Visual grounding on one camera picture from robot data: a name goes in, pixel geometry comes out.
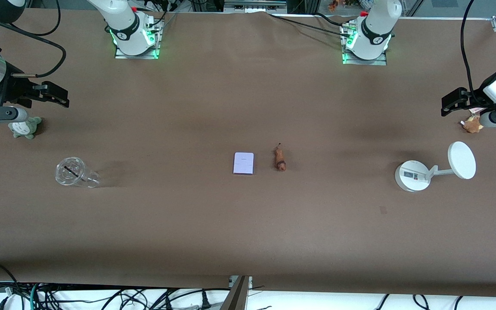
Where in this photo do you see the brown lion statue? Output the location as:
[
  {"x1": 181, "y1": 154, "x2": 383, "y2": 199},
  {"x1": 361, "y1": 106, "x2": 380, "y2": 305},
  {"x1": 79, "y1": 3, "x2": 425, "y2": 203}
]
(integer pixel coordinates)
[{"x1": 273, "y1": 143, "x2": 287, "y2": 172}]

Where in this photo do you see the white lavender card box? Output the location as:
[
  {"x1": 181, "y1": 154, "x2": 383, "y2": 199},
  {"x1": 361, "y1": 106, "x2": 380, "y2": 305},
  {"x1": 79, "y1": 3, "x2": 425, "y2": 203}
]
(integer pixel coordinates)
[{"x1": 233, "y1": 152, "x2": 254, "y2": 175}]

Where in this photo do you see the brown plush toy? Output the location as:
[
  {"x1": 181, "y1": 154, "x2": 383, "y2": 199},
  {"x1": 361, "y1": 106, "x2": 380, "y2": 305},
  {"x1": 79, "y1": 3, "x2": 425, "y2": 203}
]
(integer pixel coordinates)
[{"x1": 461, "y1": 115, "x2": 484, "y2": 133}]

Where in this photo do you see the green plush toy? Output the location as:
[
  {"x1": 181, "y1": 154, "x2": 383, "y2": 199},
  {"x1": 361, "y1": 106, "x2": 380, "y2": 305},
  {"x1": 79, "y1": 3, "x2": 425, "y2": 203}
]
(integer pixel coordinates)
[{"x1": 8, "y1": 116, "x2": 42, "y2": 140}]

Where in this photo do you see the clear plastic cup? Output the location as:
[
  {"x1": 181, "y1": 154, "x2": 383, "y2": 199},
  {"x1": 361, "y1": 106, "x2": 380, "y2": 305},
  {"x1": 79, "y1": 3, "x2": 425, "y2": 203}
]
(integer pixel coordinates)
[{"x1": 54, "y1": 157, "x2": 101, "y2": 189}]

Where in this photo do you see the white round-base desk lamp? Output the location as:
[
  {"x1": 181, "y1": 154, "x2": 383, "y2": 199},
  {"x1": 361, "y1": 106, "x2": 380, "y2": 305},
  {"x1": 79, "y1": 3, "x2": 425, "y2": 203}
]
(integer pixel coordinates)
[{"x1": 394, "y1": 141, "x2": 477, "y2": 192}]

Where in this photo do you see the brown table cover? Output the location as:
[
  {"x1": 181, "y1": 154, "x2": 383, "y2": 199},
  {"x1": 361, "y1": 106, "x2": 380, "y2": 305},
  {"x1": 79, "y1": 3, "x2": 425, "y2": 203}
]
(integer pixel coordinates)
[{"x1": 0, "y1": 9, "x2": 496, "y2": 298}]

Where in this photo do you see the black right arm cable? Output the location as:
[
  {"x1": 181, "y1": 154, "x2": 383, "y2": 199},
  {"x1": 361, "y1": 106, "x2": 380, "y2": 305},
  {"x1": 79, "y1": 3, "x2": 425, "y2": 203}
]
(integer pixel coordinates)
[{"x1": 0, "y1": 0, "x2": 67, "y2": 79}]

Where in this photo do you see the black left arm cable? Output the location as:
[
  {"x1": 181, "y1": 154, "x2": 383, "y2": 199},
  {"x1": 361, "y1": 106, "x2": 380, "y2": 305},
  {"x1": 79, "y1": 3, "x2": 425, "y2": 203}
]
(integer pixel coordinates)
[{"x1": 460, "y1": 0, "x2": 477, "y2": 93}]

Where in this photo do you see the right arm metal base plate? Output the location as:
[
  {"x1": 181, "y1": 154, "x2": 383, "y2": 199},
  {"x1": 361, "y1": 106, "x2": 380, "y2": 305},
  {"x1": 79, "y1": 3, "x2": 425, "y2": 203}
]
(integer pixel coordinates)
[{"x1": 114, "y1": 18, "x2": 163, "y2": 60}]

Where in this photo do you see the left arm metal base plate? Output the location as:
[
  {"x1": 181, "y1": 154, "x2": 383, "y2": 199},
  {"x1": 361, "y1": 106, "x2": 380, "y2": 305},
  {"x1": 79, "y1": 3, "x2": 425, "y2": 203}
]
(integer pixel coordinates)
[{"x1": 341, "y1": 22, "x2": 388, "y2": 66}]

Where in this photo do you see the black cable to arm base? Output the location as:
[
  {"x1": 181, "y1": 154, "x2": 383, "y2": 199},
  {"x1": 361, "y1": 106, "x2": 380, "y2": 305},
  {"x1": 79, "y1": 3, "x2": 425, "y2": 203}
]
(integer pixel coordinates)
[{"x1": 268, "y1": 13, "x2": 352, "y2": 35}]

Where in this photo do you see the green cable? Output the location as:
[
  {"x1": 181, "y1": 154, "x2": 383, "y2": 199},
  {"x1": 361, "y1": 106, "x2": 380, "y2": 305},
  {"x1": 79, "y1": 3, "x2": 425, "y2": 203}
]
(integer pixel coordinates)
[{"x1": 29, "y1": 282, "x2": 40, "y2": 310}]

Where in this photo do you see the aluminium frame rail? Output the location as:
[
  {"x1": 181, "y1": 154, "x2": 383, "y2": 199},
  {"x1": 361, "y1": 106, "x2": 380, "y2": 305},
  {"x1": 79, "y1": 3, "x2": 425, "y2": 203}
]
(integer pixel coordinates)
[{"x1": 224, "y1": 0, "x2": 288, "y2": 13}]

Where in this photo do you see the brown table frame post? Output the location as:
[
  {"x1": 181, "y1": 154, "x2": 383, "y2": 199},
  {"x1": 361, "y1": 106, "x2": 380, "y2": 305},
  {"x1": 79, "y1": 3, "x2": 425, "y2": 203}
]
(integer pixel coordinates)
[{"x1": 220, "y1": 276, "x2": 253, "y2": 310}]

